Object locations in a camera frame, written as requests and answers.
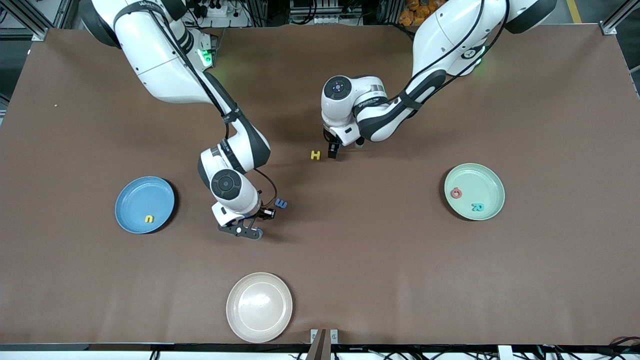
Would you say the blue plate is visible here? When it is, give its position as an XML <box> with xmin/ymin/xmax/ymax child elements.
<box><xmin>114</xmin><ymin>176</ymin><xmax>176</xmax><ymax>235</ymax></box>

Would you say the beige plate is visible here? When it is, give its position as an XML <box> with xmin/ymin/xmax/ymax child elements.
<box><xmin>226</xmin><ymin>272</ymin><xmax>294</xmax><ymax>344</ymax></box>

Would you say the pale green plate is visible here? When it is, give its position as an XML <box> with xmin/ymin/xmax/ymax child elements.
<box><xmin>444</xmin><ymin>163</ymin><xmax>506</xmax><ymax>221</ymax></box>

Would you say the orange mesh bag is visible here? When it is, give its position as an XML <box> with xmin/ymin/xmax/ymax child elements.
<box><xmin>398</xmin><ymin>0</ymin><xmax>446</xmax><ymax>27</ymax></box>

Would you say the white power strip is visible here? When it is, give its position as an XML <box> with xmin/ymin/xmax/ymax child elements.
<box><xmin>192</xmin><ymin>0</ymin><xmax>241</xmax><ymax>18</ymax></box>

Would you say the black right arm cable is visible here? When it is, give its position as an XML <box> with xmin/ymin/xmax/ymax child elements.
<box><xmin>150</xmin><ymin>15</ymin><xmax>278</xmax><ymax>208</ymax></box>

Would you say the brown wedge post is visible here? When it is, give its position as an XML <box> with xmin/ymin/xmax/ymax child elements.
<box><xmin>306</xmin><ymin>328</ymin><xmax>327</xmax><ymax>360</ymax></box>

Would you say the aluminium frame profile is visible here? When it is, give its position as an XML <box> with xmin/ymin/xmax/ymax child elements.
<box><xmin>601</xmin><ymin>0</ymin><xmax>640</xmax><ymax>36</ymax></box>
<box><xmin>0</xmin><ymin>0</ymin><xmax>66</xmax><ymax>42</ymax></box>

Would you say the black cable bundle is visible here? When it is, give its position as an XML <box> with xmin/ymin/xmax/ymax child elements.
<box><xmin>607</xmin><ymin>336</ymin><xmax>640</xmax><ymax>360</ymax></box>

